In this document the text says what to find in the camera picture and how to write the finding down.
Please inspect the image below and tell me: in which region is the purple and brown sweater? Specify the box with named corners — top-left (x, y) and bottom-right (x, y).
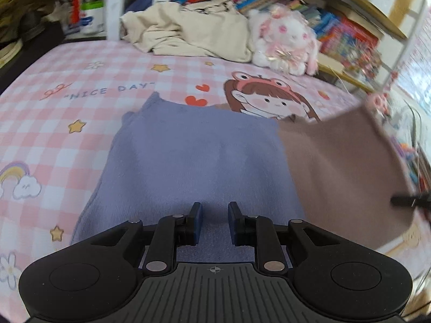
top-left (72, 93), bottom-right (413, 262)

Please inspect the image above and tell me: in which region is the small pink plush toy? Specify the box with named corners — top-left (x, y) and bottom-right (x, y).
top-left (365, 93), bottom-right (389, 115)

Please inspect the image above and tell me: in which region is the colourful bead ornament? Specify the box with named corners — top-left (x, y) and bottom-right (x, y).
top-left (349, 43), bottom-right (382, 81)

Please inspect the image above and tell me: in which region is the pink checkered desk mat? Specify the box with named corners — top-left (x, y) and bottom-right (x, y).
top-left (1, 41), bottom-right (430, 322)

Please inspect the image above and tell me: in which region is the white pink plush bunny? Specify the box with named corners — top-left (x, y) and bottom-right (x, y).
top-left (248, 4), bottom-right (320, 76)

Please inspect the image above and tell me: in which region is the cream beige garment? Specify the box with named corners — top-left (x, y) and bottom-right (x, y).
top-left (120, 0), bottom-right (253, 63)

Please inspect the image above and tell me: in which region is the white green pen jar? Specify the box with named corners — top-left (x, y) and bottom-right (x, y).
top-left (80, 0), bottom-right (105, 35)

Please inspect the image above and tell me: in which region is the red tassel charm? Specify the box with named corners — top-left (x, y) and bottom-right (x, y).
top-left (71, 0), bottom-right (80, 25)

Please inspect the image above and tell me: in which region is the olive brown clothing pile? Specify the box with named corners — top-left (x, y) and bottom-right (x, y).
top-left (0, 0), bottom-right (55, 43)

